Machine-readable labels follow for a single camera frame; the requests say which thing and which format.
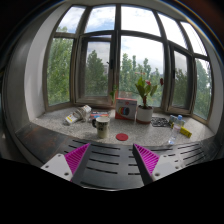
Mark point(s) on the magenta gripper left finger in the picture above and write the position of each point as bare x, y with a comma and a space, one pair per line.
70, 166

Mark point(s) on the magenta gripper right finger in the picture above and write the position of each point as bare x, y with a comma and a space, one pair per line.
152, 166

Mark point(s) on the clear plastic water bottle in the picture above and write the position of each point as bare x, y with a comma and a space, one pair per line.
175, 130

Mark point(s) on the dark slatted bench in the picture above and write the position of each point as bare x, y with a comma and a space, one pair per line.
112, 166

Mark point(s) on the red round coaster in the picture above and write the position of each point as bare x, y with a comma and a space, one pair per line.
122, 137

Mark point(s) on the dark patterned trivet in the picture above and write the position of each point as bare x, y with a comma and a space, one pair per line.
159, 122

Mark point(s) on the white and yellow packet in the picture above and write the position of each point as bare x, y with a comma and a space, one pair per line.
70, 119

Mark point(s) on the yellow flat box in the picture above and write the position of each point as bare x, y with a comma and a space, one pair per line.
184, 131

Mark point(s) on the cream mug with dark pattern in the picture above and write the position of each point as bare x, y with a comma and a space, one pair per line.
101, 124

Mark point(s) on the white pot with green plant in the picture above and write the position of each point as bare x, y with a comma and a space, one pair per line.
144, 111

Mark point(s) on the stack of colourful books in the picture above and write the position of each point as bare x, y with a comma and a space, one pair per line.
96, 114

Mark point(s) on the red game console box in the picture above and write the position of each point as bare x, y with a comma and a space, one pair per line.
125, 108

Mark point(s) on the bay window frame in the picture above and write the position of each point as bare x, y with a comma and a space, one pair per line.
97, 53

